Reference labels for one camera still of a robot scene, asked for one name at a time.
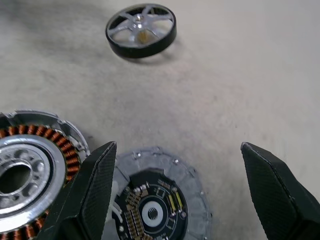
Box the black ring silver spoke rotor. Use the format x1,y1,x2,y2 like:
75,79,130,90
104,3,177,60

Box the grey motor cover circuit board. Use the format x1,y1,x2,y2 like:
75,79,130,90
103,146,213,240

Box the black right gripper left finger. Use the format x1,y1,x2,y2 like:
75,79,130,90
37,141,118,240

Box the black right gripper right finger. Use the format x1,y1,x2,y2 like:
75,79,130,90
240,141,320,240

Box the small grey round object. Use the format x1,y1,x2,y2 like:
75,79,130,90
0,109,91,240

